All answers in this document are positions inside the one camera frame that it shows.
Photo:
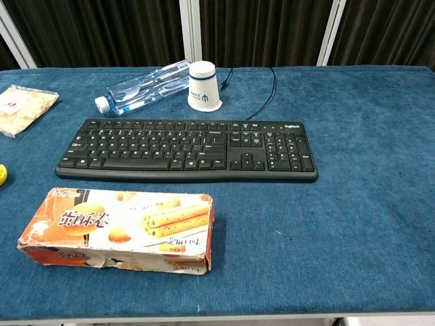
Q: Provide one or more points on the clear plastic water bottle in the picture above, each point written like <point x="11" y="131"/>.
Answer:
<point x="149" y="90"/>

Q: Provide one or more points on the clear bag of snacks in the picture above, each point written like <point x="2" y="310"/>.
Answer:
<point x="22" y="108"/>

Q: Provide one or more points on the dark pleated curtain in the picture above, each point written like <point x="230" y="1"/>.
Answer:
<point x="102" y="30"/>

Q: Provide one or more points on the white metal frame post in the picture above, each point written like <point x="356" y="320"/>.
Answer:
<point x="191" y="30"/>
<point x="17" y="40"/>
<point x="329" y="34"/>

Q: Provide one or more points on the orange egg roll snack box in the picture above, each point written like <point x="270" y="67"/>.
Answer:
<point x="119" y="231"/>

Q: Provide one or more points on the white paper cup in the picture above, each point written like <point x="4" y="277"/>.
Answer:
<point x="203" y="88"/>

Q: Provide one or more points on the black logitech keyboard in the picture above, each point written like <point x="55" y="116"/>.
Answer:
<point x="190" y="149"/>

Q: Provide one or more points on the small yellow object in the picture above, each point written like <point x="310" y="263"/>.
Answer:
<point x="2" y="175"/>

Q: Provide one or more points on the blue table cloth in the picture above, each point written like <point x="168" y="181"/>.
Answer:
<point x="340" y="203"/>

